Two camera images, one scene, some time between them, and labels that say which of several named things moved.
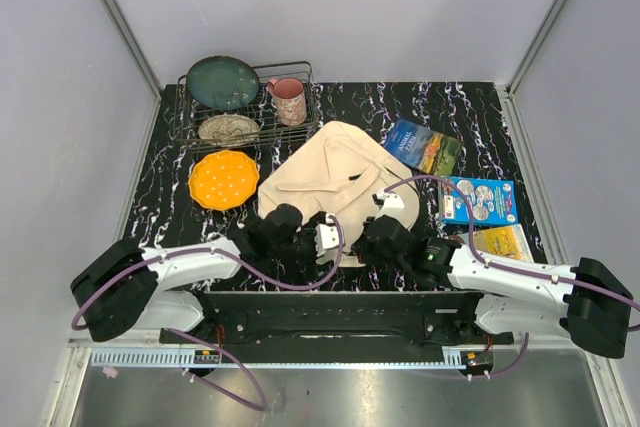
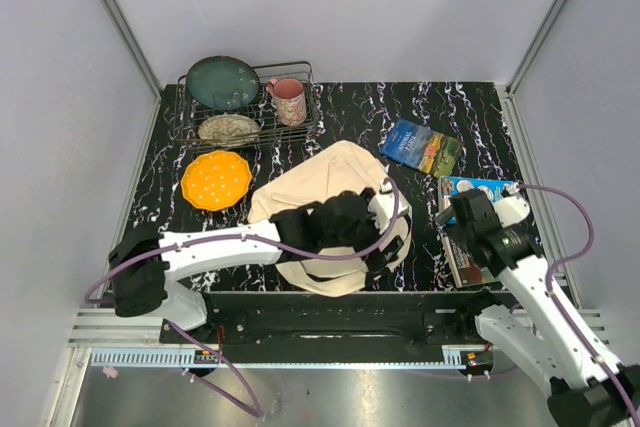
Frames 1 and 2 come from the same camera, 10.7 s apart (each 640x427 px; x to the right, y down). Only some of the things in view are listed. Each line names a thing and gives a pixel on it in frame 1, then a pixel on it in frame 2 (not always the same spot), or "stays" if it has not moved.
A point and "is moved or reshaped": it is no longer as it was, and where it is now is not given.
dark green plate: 223,82 stays
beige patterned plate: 229,129 stays
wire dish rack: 246,106 stays
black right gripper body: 369,251 → 441,218
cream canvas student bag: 340,173 is moved or reshaped
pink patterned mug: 290,100 stays
